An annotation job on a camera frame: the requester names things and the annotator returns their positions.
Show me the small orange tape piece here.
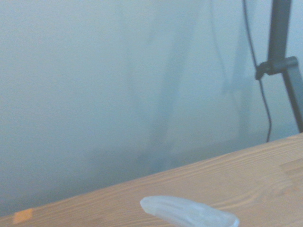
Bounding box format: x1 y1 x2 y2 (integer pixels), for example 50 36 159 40
13 208 34 225

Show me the black camera tripod stand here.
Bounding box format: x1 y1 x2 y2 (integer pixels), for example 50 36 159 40
255 0 303 134

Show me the black tripod cable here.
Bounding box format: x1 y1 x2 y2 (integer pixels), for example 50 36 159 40
241 0 273 143

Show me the clear sanitizer pump bottle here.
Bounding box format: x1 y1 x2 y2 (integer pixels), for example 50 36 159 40
139 195 240 227

